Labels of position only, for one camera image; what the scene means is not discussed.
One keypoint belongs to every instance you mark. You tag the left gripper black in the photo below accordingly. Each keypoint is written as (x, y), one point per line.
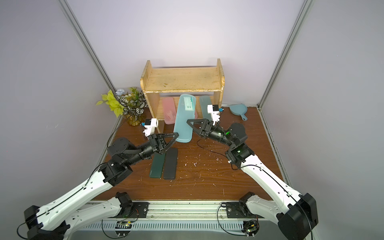
(156, 144)

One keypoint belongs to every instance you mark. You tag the right circuit board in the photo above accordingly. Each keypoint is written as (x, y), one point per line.
(251, 228)

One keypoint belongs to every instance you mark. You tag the left circuit board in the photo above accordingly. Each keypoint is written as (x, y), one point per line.
(123, 228)

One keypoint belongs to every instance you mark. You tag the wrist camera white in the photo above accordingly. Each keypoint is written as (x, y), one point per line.
(150, 126)
(215, 112)

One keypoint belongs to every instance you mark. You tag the wooden two-tier shelf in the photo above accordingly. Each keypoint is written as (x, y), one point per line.
(191, 80)

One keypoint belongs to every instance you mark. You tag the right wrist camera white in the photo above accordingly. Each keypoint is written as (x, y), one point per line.
(215, 112)

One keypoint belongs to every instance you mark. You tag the teal dustpan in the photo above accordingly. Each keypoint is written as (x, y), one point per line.
(239, 110)

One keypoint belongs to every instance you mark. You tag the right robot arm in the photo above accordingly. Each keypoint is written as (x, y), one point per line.
(295, 214)

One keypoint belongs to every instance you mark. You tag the black pencil case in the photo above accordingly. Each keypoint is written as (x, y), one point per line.
(170, 168)

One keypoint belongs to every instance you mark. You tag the potted plant in glass vase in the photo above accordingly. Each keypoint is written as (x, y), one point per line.
(130, 105)

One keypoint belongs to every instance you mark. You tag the aluminium mounting rail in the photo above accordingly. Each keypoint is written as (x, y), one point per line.
(178, 216)

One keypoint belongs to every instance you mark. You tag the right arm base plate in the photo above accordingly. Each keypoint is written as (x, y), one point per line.
(236, 210)

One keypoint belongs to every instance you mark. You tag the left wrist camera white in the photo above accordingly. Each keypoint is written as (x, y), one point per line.
(150, 126)

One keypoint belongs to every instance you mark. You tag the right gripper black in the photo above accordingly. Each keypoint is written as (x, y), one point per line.
(207, 128)

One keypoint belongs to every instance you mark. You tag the teal pencil case lower shelf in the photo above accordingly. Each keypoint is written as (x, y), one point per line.
(204, 102)

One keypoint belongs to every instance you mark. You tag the dark green pencil case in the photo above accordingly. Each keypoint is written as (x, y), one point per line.
(157, 166)

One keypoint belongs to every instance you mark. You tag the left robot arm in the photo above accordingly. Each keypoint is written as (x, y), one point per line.
(60, 218)

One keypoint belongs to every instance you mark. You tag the circuit board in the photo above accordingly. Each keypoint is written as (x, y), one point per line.
(251, 228)
(123, 228)

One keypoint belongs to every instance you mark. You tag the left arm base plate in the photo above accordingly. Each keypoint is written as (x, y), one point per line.
(134, 210)

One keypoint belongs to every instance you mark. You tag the pink pencil case left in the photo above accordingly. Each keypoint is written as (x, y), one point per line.
(169, 110)

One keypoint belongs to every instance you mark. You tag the light teal large pencil case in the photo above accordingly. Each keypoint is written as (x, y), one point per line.
(186, 111)

